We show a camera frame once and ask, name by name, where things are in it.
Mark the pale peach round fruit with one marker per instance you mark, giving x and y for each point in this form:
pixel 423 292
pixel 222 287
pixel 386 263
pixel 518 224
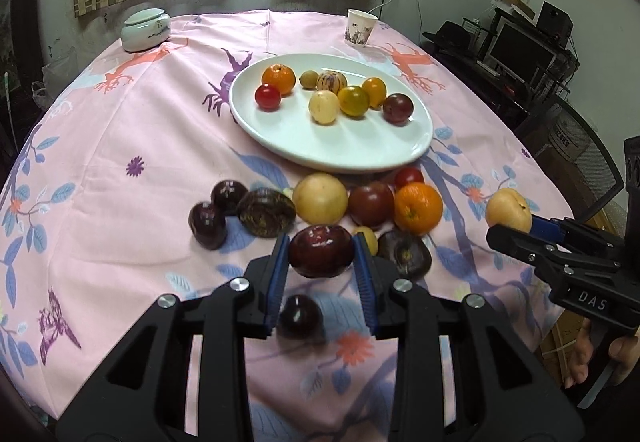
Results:
pixel 509 210

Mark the green yellow tomato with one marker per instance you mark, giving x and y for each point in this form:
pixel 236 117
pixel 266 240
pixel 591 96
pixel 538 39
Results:
pixel 354 100

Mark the yellow orange tomato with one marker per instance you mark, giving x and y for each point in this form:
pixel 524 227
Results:
pixel 375 89

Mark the pink printed tablecloth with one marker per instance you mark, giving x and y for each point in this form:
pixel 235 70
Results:
pixel 125 122

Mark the white lidded ceramic jar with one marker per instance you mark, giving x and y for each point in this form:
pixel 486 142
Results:
pixel 145 34

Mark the striped pepino melon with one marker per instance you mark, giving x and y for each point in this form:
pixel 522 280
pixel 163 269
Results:
pixel 331 81

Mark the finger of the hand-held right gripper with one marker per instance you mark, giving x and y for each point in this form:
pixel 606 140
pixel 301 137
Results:
pixel 545 227
pixel 515 244

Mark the dark brown passion fruit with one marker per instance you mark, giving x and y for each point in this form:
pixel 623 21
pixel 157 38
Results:
pixel 266 212

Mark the printed paper cup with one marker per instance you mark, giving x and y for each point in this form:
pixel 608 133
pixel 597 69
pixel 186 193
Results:
pixel 359 29

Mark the small cardboard box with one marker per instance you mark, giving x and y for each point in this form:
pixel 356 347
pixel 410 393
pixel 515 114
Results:
pixel 515 2

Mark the black speaker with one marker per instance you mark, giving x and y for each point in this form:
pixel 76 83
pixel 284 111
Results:
pixel 555 19

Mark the dark red tomato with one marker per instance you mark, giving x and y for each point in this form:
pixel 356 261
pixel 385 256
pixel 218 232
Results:
pixel 371 204

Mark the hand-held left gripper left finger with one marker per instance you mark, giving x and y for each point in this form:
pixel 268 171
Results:
pixel 277 282

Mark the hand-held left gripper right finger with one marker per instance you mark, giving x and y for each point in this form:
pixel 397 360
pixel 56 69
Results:
pixel 367 282

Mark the computer monitor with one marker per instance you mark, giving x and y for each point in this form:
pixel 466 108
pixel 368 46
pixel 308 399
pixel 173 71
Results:
pixel 520 47

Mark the orange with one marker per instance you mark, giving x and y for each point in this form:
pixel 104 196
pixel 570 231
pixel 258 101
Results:
pixel 278 78
pixel 418 208

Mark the white oval plate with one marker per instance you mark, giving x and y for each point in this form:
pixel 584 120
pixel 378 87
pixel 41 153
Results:
pixel 350 142

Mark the white plastic bag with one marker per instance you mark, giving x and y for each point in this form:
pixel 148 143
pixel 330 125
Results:
pixel 55 72

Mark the person's right hand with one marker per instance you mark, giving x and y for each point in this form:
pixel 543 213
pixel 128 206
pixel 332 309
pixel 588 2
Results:
pixel 577 362

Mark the pale yellow round fruit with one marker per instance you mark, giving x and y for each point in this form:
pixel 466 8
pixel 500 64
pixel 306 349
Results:
pixel 324 107

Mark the dark purple round fruit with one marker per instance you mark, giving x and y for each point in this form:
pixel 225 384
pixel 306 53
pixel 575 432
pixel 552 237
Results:
pixel 404 253

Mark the large yellow passion fruit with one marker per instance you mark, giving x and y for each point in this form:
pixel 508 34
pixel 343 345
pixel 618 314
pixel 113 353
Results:
pixel 320 198

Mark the small red tomato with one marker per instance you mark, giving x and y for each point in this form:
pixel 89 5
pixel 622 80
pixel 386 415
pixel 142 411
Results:
pixel 267 97
pixel 407 176

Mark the large cardboard box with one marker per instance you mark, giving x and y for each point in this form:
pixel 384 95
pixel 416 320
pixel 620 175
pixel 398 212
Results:
pixel 555 337

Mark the black hat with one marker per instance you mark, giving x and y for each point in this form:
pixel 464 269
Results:
pixel 447 38

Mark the black computer desk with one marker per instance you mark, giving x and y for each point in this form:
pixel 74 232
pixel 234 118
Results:
pixel 500 92

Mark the black mesh chair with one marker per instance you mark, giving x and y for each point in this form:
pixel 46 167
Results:
pixel 575 142

